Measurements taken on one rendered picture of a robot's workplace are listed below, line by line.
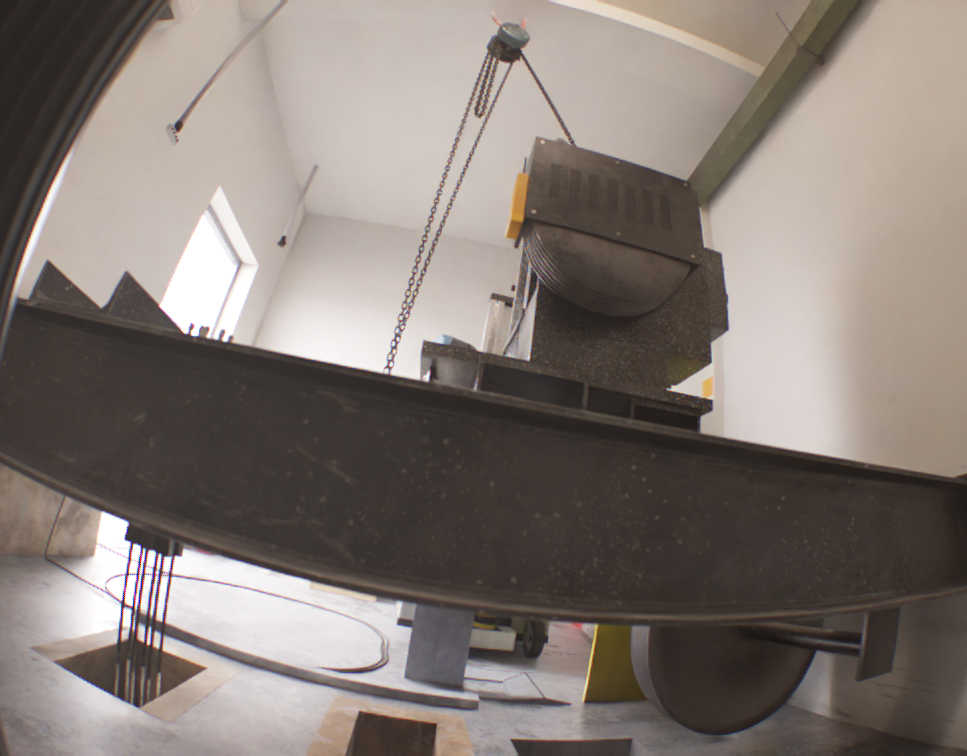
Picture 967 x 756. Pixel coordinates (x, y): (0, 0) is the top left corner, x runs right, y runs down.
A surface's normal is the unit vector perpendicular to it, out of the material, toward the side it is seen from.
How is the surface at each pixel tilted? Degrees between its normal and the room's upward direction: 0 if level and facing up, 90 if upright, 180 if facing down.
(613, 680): 90
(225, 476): 90
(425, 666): 90
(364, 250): 90
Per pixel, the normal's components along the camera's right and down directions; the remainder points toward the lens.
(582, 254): 0.14, -0.32
